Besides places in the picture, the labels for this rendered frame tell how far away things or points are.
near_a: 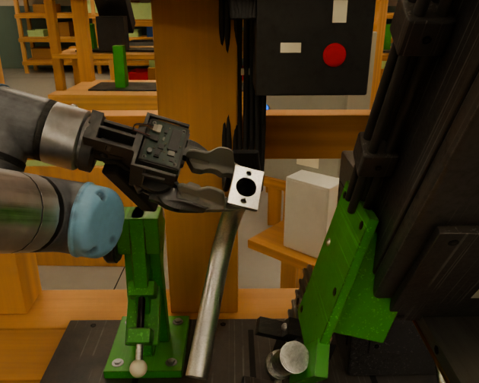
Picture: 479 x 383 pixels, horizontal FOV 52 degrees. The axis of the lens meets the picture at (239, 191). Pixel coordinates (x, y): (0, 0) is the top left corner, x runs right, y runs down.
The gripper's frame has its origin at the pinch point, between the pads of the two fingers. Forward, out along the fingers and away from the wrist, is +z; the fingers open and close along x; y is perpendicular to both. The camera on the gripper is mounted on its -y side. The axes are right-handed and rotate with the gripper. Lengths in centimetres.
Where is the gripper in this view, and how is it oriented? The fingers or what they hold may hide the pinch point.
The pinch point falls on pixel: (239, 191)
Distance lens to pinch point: 64.3
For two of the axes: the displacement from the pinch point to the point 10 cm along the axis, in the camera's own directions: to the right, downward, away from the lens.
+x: 1.9, -9.0, 3.9
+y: 2.3, -3.5, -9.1
